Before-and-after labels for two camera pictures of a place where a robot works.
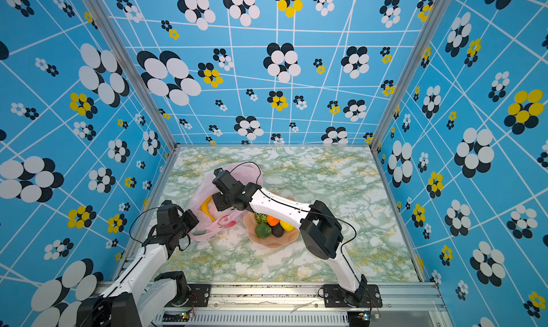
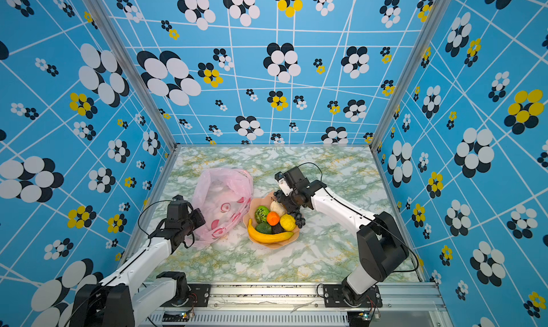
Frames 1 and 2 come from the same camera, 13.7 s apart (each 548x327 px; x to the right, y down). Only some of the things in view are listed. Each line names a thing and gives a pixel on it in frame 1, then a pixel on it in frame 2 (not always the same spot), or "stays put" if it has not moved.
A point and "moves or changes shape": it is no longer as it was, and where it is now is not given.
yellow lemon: x=286 y=225 stays put
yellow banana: x=205 y=208 -> x=266 y=238
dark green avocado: x=277 y=230 stays put
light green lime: x=263 y=230 stays put
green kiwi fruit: x=261 y=218 stays put
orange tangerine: x=272 y=220 stays put
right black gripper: x=217 y=198 -> x=289 y=207
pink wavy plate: x=272 y=241 stays put
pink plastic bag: x=211 y=222 moves or changes shape
